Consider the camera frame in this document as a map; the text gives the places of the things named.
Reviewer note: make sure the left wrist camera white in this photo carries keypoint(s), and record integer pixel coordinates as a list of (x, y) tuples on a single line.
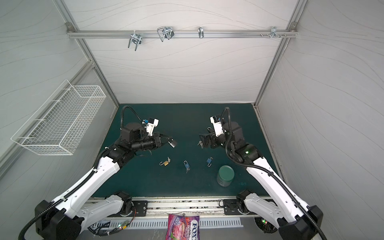
[(150, 124)]

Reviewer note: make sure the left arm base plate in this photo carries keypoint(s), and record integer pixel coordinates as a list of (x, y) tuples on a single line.
[(134, 208)]

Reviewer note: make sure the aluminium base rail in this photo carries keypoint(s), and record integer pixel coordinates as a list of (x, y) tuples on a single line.
[(206, 207)]

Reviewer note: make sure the blue padlock with keys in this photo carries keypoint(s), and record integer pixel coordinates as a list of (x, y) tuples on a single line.
[(187, 166)]

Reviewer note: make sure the white wire basket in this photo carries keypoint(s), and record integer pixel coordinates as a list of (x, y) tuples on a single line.
[(57, 127)]

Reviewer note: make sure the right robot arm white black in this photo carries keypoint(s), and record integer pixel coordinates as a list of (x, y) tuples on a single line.
[(291, 216)]

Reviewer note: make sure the metal u-bolt clamp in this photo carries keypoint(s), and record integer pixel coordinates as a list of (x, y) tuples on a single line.
[(165, 32), (135, 40)]

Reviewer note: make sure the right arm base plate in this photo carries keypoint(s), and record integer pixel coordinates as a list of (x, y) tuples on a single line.
[(234, 207)]

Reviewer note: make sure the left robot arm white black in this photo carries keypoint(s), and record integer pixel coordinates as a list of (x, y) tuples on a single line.
[(66, 217)]

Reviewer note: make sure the brass padlock with key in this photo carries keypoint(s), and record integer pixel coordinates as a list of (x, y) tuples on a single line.
[(165, 163)]

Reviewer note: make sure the aluminium cross rail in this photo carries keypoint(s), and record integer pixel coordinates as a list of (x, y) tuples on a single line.
[(179, 34)]

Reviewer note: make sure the metal u-bolt clamp left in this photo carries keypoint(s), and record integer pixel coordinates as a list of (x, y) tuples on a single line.
[(135, 40)]

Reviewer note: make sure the small blue padlock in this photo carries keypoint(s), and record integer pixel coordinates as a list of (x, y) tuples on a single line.
[(209, 161)]

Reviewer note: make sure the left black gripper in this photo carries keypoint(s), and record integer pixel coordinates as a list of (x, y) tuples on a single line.
[(157, 140)]

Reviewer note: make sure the purple candy bag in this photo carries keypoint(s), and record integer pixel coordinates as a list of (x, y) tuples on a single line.
[(183, 228)]

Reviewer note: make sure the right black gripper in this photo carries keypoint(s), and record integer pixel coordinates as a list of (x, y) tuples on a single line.
[(205, 139)]

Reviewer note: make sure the metal hook bracket right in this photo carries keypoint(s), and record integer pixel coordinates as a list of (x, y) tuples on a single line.
[(273, 34)]

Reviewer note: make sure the metal u-bolt clamp middle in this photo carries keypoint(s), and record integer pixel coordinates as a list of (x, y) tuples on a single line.
[(165, 32)]

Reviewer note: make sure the small metal bracket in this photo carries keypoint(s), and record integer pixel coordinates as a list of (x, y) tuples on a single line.
[(201, 32)]

